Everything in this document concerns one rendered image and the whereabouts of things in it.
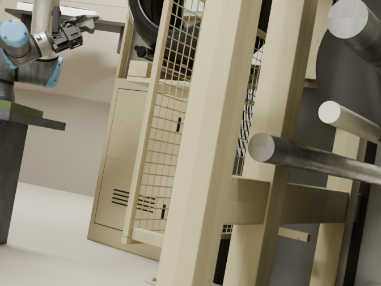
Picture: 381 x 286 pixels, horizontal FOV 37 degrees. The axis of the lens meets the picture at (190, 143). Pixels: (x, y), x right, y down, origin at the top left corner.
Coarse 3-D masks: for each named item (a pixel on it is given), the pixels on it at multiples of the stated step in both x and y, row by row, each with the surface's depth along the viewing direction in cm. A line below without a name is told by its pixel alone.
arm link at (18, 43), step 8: (0, 24) 193; (8, 24) 192; (16, 24) 193; (0, 32) 191; (8, 32) 191; (16, 32) 192; (24, 32) 193; (0, 40) 193; (8, 40) 190; (16, 40) 191; (24, 40) 193; (8, 48) 195; (16, 48) 195; (24, 48) 197; (16, 56) 201
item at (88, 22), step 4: (88, 16) 214; (92, 16) 215; (96, 16) 216; (80, 20) 213; (84, 20) 214; (88, 20) 214; (92, 20) 215; (80, 24) 213; (84, 24) 213; (88, 24) 214; (92, 24) 214; (92, 28) 214
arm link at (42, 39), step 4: (36, 32) 208; (40, 32) 208; (44, 32) 208; (36, 36) 207; (40, 36) 207; (44, 36) 207; (36, 40) 206; (40, 40) 206; (44, 40) 207; (48, 40) 207; (40, 44) 206; (44, 44) 207; (48, 44) 207; (40, 48) 207; (44, 48) 207; (48, 48) 208; (52, 48) 211; (44, 52) 208; (48, 52) 210
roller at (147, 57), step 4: (140, 48) 214; (144, 48) 213; (148, 48) 215; (140, 52) 214; (144, 52) 213; (148, 52) 214; (152, 52) 216; (140, 56) 214; (144, 56) 214; (148, 56) 215; (152, 56) 217; (148, 60) 218; (152, 60) 218; (164, 60) 223; (172, 60) 228; (164, 64) 225; (168, 64) 226; (172, 64) 228; (180, 64) 233; (168, 68) 229; (172, 68) 230; (176, 68) 231; (184, 68) 235; (188, 68) 238; (192, 68) 240; (180, 72) 236; (184, 72) 237; (188, 72) 238; (188, 76) 243
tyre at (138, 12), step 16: (128, 0) 221; (144, 0) 232; (160, 0) 242; (176, 0) 242; (272, 0) 202; (144, 16) 213; (160, 16) 241; (144, 32) 214; (176, 32) 205; (192, 32) 201; (176, 48) 206; (256, 48) 213; (192, 64) 217
